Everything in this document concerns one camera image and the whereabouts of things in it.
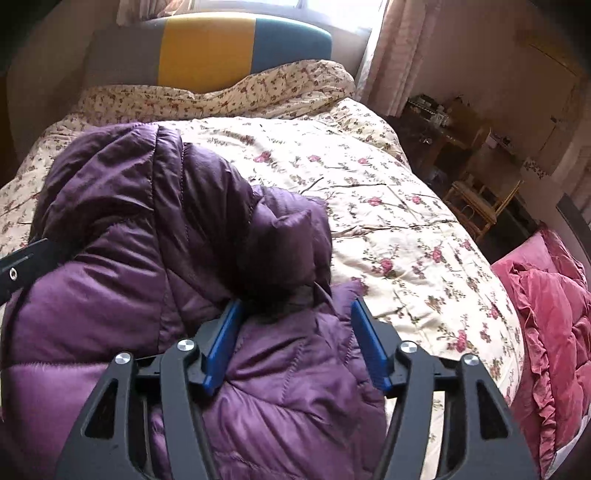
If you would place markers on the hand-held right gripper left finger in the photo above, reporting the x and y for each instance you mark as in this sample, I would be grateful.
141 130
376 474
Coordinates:
221 341

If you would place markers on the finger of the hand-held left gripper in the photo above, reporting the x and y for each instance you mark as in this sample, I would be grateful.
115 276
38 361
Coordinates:
27 270

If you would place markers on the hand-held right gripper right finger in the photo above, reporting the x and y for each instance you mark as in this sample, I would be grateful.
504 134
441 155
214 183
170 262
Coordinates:
369 346

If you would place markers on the purple puffer jacket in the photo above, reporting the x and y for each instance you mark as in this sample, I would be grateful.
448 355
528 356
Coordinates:
138 230

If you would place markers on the floral duvet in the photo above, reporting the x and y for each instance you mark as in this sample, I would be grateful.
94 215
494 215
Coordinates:
369 184

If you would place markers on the wooden chair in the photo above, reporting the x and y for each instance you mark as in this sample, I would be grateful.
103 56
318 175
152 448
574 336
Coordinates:
480 203

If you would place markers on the pink ruffled quilt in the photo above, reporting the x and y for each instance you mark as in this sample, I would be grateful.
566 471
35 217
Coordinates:
554 323

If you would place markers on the wooden desk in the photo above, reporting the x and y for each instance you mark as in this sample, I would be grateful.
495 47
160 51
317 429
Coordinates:
448 138

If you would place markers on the light wooden cabinet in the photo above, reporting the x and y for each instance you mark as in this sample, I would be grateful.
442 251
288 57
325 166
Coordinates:
503 161

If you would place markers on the pale curtain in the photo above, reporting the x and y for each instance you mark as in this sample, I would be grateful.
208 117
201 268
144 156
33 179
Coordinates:
147 9
401 55

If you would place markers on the grey yellow blue pillow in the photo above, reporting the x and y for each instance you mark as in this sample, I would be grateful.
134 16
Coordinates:
207 46

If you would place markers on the window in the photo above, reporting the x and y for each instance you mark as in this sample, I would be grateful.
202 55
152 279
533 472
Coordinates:
332 9

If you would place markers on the dark frame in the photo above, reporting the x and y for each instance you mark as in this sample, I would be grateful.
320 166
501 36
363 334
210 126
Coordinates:
575 221

